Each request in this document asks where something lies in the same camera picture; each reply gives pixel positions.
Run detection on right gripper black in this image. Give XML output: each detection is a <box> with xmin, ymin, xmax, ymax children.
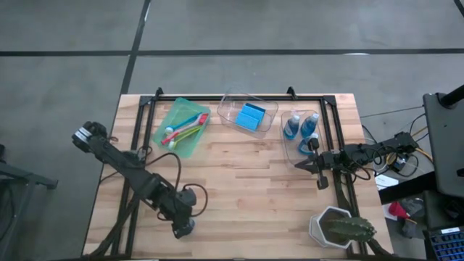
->
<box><xmin>294</xmin><ymin>137</ymin><xmax>342</xmax><ymax>190</ymax></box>

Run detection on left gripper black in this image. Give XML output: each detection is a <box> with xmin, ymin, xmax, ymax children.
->
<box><xmin>166</xmin><ymin>188</ymin><xmax>197</xmax><ymax>239</ymax></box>

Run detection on blue dish brush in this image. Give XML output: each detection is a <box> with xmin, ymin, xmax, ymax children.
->
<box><xmin>165</xmin><ymin>112</ymin><xmax>204</xmax><ymax>135</ymax></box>

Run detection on red dish brush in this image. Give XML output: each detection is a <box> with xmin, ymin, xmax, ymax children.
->
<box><xmin>161</xmin><ymin>113</ymin><xmax>210</xmax><ymax>145</ymax></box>

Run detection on narrow clear plastic bin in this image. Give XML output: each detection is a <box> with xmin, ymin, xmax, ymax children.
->
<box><xmin>281</xmin><ymin>109</ymin><xmax>326</xmax><ymax>171</ymax></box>

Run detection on white hexagonal plant pot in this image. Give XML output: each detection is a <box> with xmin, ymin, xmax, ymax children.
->
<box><xmin>308</xmin><ymin>205</ymin><xmax>358</xmax><ymax>249</ymax></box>

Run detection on white paper sheet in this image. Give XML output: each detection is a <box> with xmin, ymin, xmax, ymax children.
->
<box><xmin>374</xmin><ymin>173</ymin><xmax>399</xmax><ymax>190</ymax></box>

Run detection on green cactus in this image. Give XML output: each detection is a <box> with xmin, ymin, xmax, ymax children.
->
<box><xmin>328</xmin><ymin>216</ymin><xmax>378</xmax><ymax>243</ymax></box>

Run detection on wide clear plastic bin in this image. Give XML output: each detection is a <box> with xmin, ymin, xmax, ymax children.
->
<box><xmin>216</xmin><ymin>92</ymin><xmax>279</xmax><ymax>141</ymax></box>

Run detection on green translucent plastic tray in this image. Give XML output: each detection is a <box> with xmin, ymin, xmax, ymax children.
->
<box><xmin>152</xmin><ymin>96</ymin><xmax>212</xmax><ymax>159</ymax></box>

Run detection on red plastic object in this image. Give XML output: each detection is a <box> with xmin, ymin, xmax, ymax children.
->
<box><xmin>388</xmin><ymin>202</ymin><xmax>410</xmax><ymax>220</ymax></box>

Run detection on grey fabric item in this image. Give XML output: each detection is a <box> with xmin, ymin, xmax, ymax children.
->
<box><xmin>400</xmin><ymin>197</ymin><xmax>427</xmax><ymax>239</ymax></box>

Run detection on laptop with backlit keyboard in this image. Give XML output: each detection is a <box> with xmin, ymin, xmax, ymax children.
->
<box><xmin>423</xmin><ymin>225</ymin><xmax>464</xmax><ymax>261</ymax></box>

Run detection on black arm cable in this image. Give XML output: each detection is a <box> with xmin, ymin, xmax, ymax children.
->
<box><xmin>333</xmin><ymin>143</ymin><xmax>391</xmax><ymax>182</ymax></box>
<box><xmin>137</xmin><ymin>144</ymin><xmax>210</xmax><ymax>222</ymax></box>

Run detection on black and yellow cables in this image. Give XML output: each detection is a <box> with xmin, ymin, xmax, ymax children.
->
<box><xmin>360</xmin><ymin>104</ymin><xmax>434</xmax><ymax>178</ymax></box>

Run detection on black aluminium table frame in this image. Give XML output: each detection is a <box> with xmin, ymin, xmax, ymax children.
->
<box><xmin>85</xmin><ymin>86</ymin><xmax>396</xmax><ymax>259</ymax></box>

